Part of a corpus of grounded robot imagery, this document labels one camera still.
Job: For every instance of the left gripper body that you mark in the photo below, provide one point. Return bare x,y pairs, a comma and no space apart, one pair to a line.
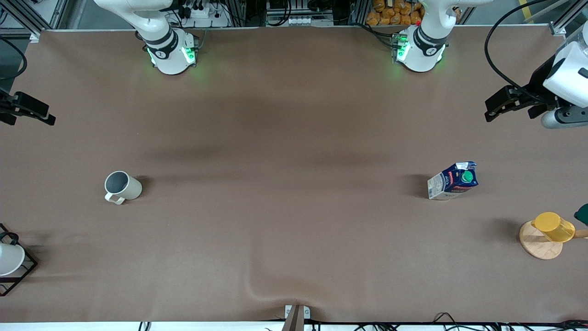
535,86

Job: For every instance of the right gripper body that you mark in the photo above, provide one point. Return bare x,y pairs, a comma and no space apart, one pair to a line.
6,106

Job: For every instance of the blue milk carton green cap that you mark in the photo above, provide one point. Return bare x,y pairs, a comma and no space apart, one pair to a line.
448,184

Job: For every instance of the yellow plastic cup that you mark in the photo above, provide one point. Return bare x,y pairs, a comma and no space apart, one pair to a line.
553,227

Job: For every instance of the white cup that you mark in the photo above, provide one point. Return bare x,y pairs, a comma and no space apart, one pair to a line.
9,259

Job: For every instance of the dark green object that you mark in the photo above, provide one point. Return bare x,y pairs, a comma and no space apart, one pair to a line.
583,215

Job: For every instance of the wooden mug stand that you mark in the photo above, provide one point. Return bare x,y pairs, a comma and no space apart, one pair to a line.
537,246

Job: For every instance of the bag of orange buns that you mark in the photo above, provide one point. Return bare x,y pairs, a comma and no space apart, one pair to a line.
390,14

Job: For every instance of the white power strip with plugs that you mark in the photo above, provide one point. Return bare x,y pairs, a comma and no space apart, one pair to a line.
202,14

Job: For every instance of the small white power strip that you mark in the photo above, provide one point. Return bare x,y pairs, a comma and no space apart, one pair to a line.
299,20

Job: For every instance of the brown table cloth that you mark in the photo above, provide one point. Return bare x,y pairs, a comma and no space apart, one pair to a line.
294,239

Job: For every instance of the aluminium frame profile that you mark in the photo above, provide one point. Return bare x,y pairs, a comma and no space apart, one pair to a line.
567,20
32,23

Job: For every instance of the grey metal bracket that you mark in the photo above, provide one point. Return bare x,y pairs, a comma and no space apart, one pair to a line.
307,312

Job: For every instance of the brown post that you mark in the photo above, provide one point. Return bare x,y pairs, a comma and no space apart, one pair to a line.
294,319

